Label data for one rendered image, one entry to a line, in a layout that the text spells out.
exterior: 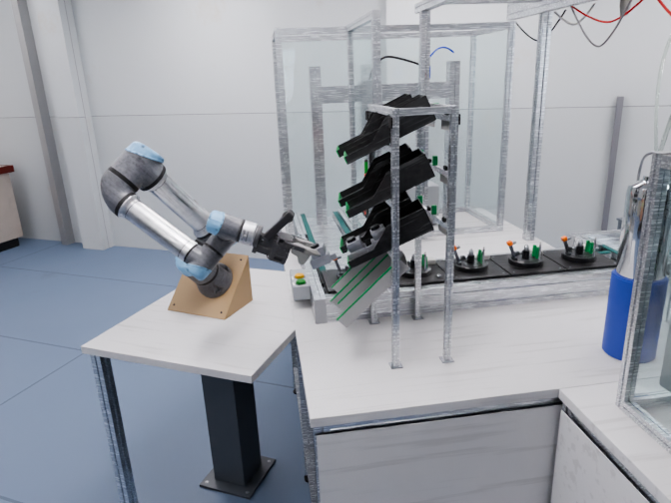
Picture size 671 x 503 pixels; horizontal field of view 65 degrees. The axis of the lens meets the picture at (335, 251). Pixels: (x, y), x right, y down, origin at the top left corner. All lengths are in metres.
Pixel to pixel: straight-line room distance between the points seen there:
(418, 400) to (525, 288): 0.83
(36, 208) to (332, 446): 6.16
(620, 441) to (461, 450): 0.43
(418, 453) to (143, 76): 4.93
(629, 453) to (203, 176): 4.79
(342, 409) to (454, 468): 0.40
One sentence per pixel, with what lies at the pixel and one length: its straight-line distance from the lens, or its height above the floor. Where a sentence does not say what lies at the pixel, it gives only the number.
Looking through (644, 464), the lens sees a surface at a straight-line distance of 1.51.
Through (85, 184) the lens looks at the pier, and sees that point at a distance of 6.41.
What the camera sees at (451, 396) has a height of 0.86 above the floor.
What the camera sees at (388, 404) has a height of 0.86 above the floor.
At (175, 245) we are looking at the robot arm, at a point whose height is 1.26.
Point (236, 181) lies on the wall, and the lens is 5.42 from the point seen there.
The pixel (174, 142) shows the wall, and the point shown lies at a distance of 5.75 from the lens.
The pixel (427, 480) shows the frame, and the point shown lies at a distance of 1.73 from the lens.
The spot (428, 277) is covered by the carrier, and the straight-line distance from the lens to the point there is 2.15.
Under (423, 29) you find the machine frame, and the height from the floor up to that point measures 1.96.
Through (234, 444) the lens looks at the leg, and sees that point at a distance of 2.50.
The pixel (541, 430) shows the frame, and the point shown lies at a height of 0.72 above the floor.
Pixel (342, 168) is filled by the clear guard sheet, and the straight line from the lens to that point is 3.39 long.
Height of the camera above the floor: 1.74
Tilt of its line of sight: 18 degrees down
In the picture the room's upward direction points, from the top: 2 degrees counter-clockwise
